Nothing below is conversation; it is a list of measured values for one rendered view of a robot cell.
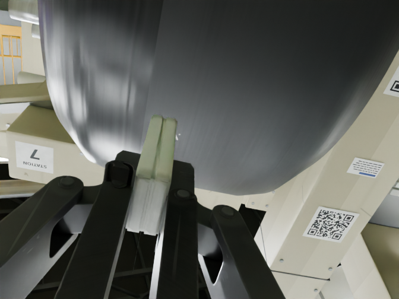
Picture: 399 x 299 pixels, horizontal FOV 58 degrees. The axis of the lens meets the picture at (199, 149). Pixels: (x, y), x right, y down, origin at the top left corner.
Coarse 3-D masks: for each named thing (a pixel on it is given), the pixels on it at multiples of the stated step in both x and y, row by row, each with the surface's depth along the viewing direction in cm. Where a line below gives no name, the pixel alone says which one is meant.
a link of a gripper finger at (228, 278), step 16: (224, 208) 14; (224, 224) 14; (240, 224) 14; (224, 240) 13; (240, 240) 13; (224, 256) 13; (240, 256) 12; (256, 256) 12; (208, 272) 14; (224, 272) 12; (240, 272) 11; (256, 272) 12; (208, 288) 14; (224, 288) 12; (240, 288) 11; (256, 288) 11; (272, 288) 11
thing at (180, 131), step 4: (180, 128) 31; (184, 128) 31; (176, 132) 31; (180, 132) 31; (184, 132) 31; (176, 136) 32; (180, 136) 32; (176, 140) 32; (180, 140) 32; (180, 144) 33
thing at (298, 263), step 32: (384, 96) 50; (352, 128) 53; (384, 128) 53; (320, 160) 58; (352, 160) 56; (384, 160) 56; (288, 192) 69; (320, 192) 60; (352, 192) 59; (384, 192) 59; (288, 224) 66; (288, 256) 69; (320, 256) 68; (288, 288) 74; (320, 288) 74
